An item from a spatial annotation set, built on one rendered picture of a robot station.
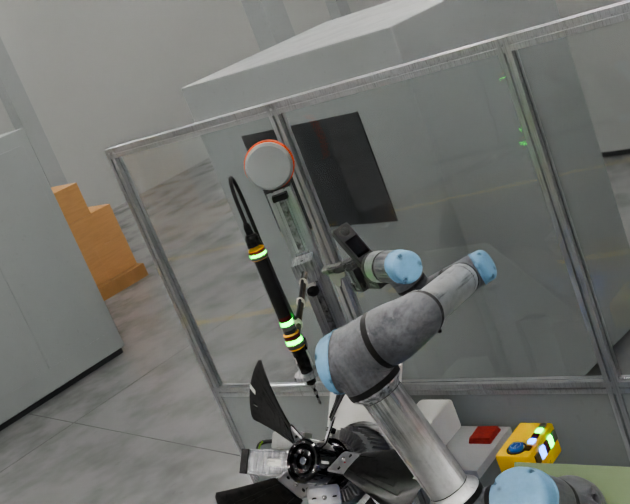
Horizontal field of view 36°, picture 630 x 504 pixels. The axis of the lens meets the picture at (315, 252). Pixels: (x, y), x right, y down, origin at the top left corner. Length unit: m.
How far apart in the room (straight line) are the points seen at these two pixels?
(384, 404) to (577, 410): 1.31
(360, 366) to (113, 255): 9.00
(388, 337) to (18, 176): 6.54
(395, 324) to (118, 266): 9.07
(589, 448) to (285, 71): 2.43
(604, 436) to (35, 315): 5.79
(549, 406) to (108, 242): 8.06
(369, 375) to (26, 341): 6.43
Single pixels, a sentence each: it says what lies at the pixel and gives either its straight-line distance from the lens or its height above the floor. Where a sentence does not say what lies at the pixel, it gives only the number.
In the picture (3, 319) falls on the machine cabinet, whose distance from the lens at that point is 8.08.
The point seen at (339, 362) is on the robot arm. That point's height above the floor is 1.71.
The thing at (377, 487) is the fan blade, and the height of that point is 1.16.
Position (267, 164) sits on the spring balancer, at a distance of 3.09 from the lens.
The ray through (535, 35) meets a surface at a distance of 2.66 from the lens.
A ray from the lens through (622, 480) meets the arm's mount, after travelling 2.10.
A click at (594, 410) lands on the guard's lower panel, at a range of 3.11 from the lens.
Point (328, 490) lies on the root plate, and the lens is 2.72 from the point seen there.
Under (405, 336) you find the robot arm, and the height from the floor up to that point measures 1.73.
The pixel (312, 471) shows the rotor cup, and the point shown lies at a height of 1.20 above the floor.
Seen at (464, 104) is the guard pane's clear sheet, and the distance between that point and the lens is 2.82.
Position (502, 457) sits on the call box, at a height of 1.07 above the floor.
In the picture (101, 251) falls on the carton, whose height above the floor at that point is 0.45.
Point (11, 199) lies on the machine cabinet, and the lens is 8.14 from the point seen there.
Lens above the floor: 2.41
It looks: 15 degrees down
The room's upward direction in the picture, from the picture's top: 22 degrees counter-clockwise
